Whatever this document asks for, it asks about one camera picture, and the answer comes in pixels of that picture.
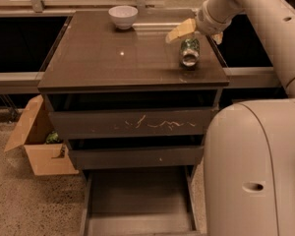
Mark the grey drawer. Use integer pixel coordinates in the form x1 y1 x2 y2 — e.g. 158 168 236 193
46 89 217 140
69 135 204 170
79 166 206 236

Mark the green item in box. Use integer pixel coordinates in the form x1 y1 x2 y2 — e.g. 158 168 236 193
45 131 62 144

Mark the grey drawer cabinet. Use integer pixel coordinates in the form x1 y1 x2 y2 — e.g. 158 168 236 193
37 9 230 236

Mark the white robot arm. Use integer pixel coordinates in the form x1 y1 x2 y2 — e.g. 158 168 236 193
166 0 295 236

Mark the cardboard box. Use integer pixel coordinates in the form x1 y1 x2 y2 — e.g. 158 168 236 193
4 95 79 176

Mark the top grey drawer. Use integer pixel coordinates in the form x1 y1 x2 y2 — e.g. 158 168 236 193
46 89 217 140

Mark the white ceramic bowl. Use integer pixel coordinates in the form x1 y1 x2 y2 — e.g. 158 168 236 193
108 6 138 30

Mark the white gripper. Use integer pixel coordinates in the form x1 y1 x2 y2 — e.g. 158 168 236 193
165 1 232 45

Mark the middle grey drawer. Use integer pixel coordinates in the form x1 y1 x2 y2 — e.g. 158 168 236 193
69 135 204 170

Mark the green soda can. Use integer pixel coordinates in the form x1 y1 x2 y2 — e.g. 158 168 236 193
180 37 200 67

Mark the bottom grey drawer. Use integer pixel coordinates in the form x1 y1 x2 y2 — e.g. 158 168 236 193
79 166 206 236

